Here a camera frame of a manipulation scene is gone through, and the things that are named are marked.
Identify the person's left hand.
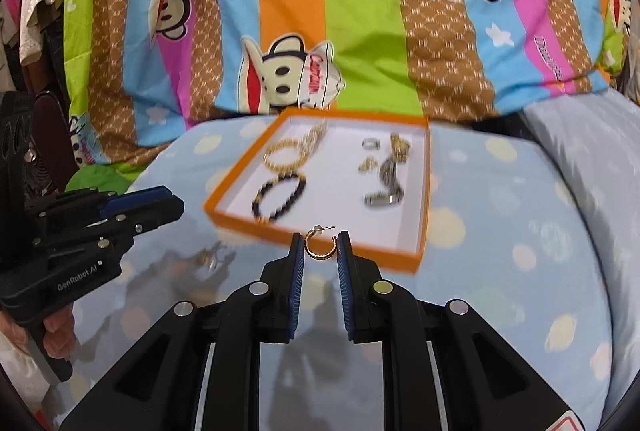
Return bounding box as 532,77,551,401
42,298,77,360

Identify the black perforated object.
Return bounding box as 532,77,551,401
0,91,37,212

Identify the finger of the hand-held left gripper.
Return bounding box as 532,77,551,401
30,196,185,254
26,185,173,223

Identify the pale blue pillow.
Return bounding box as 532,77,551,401
520,88,640,412

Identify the black bead bracelet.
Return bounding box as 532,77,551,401
250,172,307,223

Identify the light blue planet bed sheet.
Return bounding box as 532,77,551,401
40,111,616,431

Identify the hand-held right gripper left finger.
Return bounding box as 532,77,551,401
59,232,307,431

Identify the striped monkey printed blanket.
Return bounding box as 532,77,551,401
60,0,636,177

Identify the gold chain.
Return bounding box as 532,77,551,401
295,120,330,157

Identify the gold hoop earring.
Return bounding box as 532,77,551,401
304,225,337,262

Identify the orange jewelry box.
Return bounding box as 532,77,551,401
202,108,432,274

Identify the gold bracelet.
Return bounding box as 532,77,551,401
262,137,307,172

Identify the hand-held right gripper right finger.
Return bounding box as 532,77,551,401
336,230,577,431

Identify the silver chain bracelet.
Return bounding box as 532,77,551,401
364,155,405,209

